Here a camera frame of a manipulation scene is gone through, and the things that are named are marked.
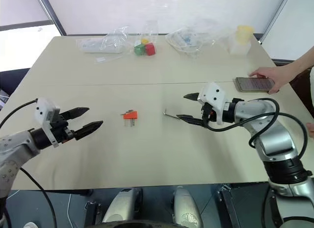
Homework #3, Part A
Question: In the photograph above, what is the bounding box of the silver hex key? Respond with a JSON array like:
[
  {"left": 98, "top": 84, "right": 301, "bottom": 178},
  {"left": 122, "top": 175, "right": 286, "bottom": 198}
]
[{"left": 163, "top": 110, "right": 182, "bottom": 119}]

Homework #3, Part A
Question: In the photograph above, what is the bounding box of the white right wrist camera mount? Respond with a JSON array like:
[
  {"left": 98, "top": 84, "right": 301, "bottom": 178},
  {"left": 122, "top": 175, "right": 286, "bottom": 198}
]
[{"left": 197, "top": 82, "right": 228, "bottom": 126}]

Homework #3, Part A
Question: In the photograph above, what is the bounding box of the clear plastic cube bag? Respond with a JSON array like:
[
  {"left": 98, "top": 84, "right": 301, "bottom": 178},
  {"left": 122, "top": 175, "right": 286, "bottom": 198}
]
[{"left": 133, "top": 19, "right": 159, "bottom": 57}]

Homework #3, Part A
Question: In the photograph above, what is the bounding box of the clear plastic power strip bag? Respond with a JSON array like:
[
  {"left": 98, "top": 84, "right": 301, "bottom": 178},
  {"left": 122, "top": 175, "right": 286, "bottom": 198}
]
[{"left": 75, "top": 26, "right": 130, "bottom": 55}]

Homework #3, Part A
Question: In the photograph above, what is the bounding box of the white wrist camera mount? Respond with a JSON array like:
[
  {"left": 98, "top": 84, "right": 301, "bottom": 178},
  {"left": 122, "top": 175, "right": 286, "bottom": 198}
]
[
  {"left": 197, "top": 82, "right": 228, "bottom": 126},
  {"left": 34, "top": 98, "right": 61, "bottom": 148}
]

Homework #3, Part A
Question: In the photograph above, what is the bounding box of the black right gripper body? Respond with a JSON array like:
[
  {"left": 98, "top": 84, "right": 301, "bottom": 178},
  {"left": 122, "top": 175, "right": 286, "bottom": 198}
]
[{"left": 200, "top": 101, "right": 218, "bottom": 128}]

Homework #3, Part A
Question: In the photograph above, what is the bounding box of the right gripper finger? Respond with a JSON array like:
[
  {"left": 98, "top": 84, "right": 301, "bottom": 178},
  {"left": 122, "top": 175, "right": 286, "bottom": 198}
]
[
  {"left": 183, "top": 92, "right": 200, "bottom": 101},
  {"left": 176, "top": 114, "right": 205, "bottom": 127}
]

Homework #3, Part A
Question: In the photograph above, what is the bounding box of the grey window frame post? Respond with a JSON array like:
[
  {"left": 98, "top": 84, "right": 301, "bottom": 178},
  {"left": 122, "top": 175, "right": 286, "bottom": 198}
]
[{"left": 259, "top": 0, "right": 299, "bottom": 44}]

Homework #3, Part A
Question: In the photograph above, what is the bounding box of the dark window frame post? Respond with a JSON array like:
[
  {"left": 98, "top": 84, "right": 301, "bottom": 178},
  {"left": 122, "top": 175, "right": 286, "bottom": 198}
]
[{"left": 33, "top": 0, "right": 67, "bottom": 36}]

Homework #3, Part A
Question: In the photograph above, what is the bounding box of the green cube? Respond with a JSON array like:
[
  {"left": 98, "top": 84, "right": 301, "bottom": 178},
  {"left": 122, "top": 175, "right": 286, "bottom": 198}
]
[{"left": 133, "top": 44, "right": 146, "bottom": 56}]

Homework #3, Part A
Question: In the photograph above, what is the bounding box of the orange hex key holder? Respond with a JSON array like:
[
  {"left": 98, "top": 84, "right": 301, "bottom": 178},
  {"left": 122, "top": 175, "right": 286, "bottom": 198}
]
[{"left": 122, "top": 111, "right": 139, "bottom": 121}]

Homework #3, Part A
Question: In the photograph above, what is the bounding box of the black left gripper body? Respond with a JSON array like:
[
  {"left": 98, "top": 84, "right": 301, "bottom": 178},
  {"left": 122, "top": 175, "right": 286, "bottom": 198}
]
[{"left": 50, "top": 112, "right": 76, "bottom": 146}]

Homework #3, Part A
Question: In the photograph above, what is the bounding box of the clear plastic cable bag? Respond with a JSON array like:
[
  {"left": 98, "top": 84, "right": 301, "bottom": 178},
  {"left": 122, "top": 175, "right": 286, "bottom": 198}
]
[{"left": 165, "top": 18, "right": 219, "bottom": 59}]

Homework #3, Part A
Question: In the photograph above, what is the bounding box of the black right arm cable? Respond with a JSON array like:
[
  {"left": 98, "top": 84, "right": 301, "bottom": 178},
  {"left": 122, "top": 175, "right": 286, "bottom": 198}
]
[{"left": 203, "top": 98, "right": 310, "bottom": 165}]

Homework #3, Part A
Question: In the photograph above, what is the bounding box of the white coiled cable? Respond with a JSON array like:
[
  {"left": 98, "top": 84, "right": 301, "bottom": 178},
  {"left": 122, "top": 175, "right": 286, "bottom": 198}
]
[{"left": 166, "top": 32, "right": 205, "bottom": 54}]

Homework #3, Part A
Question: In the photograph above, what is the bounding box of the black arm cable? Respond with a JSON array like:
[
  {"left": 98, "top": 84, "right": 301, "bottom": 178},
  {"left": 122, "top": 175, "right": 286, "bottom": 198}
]
[
  {"left": 0, "top": 99, "right": 57, "bottom": 228},
  {"left": 203, "top": 98, "right": 310, "bottom": 165}
]

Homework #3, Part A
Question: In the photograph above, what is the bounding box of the black metal bracket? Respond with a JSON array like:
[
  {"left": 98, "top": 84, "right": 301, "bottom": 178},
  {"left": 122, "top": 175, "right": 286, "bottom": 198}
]
[
  {"left": 215, "top": 184, "right": 240, "bottom": 228},
  {"left": 84, "top": 201, "right": 103, "bottom": 224}
]

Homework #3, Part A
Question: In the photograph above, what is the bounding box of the red cube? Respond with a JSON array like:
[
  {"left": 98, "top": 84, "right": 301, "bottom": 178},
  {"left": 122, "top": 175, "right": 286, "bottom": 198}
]
[{"left": 144, "top": 42, "right": 157, "bottom": 56}]

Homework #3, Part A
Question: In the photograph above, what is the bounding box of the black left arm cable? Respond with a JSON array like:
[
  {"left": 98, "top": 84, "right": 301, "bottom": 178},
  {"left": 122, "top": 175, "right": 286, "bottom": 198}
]
[{"left": 0, "top": 99, "right": 57, "bottom": 228}]

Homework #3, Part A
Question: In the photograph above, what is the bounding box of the clear plastic container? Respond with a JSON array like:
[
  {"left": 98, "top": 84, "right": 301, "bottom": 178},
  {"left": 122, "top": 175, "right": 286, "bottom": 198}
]
[{"left": 226, "top": 31, "right": 252, "bottom": 57}]

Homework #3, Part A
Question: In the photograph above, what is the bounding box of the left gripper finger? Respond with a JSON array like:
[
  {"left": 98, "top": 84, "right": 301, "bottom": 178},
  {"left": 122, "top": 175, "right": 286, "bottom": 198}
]
[
  {"left": 73, "top": 120, "right": 104, "bottom": 141},
  {"left": 60, "top": 106, "right": 90, "bottom": 121}
]

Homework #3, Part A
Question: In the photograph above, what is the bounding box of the silver rounded robot leg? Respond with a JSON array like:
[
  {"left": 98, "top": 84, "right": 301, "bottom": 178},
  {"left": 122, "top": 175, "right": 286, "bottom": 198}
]
[
  {"left": 172, "top": 186, "right": 204, "bottom": 225},
  {"left": 101, "top": 187, "right": 143, "bottom": 224}
]

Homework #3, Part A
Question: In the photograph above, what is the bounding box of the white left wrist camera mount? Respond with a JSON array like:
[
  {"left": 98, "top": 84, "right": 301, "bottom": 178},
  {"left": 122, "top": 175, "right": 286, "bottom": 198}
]
[{"left": 34, "top": 98, "right": 61, "bottom": 148}]

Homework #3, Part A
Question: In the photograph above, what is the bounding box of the smartphone with lit screen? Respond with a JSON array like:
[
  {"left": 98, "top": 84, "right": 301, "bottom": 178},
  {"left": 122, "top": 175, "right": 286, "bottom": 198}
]
[{"left": 235, "top": 76, "right": 276, "bottom": 93}]

